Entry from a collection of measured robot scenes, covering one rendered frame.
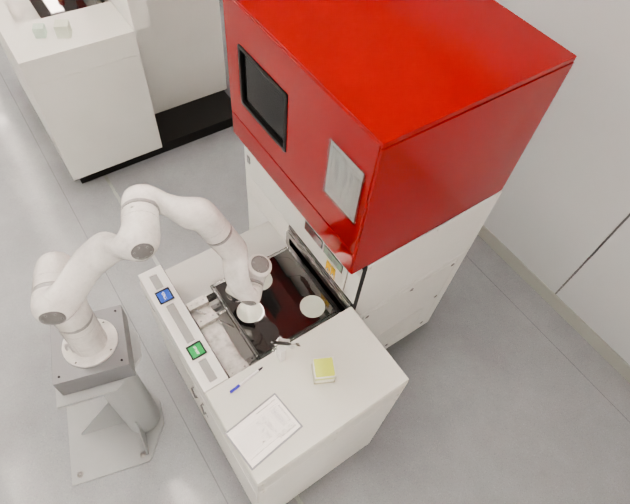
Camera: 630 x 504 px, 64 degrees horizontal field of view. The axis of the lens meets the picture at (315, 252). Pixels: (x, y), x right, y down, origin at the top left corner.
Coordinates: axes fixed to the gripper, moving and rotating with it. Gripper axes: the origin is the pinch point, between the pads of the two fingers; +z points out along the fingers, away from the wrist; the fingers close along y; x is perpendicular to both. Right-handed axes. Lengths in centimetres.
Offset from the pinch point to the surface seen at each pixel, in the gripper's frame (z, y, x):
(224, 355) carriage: 6.9, 7.1, -19.5
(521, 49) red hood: -102, 32, 67
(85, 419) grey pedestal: 113, -30, -47
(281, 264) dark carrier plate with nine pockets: 3.8, 10.4, 24.8
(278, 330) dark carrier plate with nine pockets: 0.1, 20.3, -3.3
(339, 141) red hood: -78, 0, 19
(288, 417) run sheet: -12.2, 33.6, -34.1
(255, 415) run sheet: -8.6, 23.9, -37.5
